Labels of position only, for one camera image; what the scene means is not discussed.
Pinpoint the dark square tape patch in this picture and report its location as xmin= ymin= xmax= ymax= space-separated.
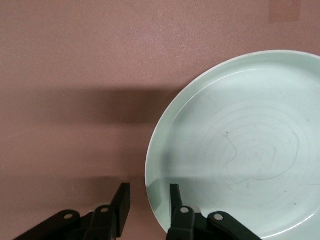
xmin=268 ymin=0 xmax=301 ymax=25

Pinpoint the brown table cover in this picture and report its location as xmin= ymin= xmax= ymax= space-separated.
xmin=0 ymin=0 xmax=320 ymax=240

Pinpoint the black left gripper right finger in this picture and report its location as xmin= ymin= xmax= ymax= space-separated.
xmin=165 ymin=183 xmax=263 ymax=240

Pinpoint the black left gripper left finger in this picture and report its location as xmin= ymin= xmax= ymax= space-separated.
xmin=14 ymin=182 xmax=132 ymax=240

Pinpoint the pale green plate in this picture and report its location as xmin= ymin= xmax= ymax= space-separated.
xmin=144 ymin=49 xmax=320 ymax=240

